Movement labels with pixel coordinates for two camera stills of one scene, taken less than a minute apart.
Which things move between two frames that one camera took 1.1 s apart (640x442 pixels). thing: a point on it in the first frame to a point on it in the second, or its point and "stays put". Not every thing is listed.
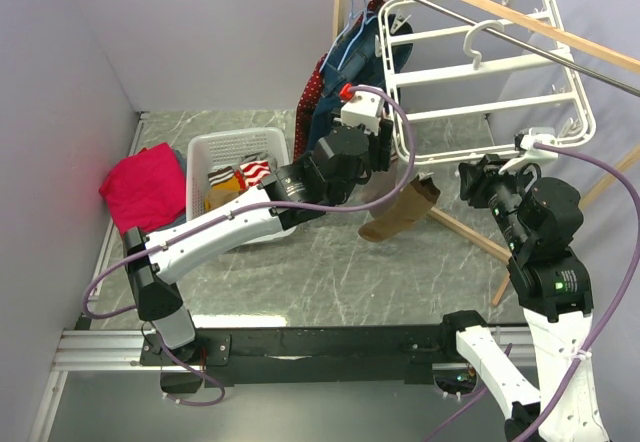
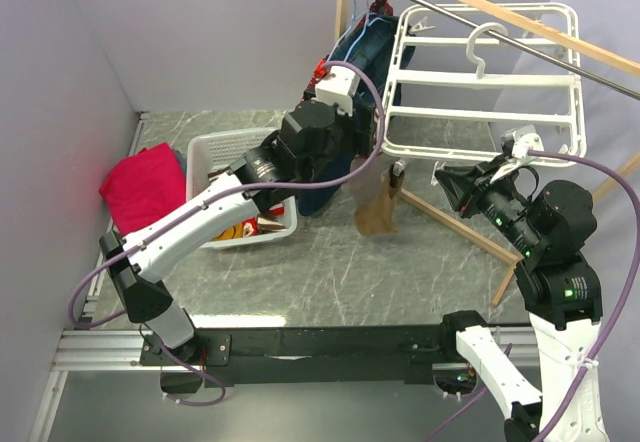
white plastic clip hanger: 385,9 to 433,115
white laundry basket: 216,150 stays put
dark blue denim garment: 357,60 stays put
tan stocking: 415,200 to 379,216
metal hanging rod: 494,26 stays put
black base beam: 293,356 stays put
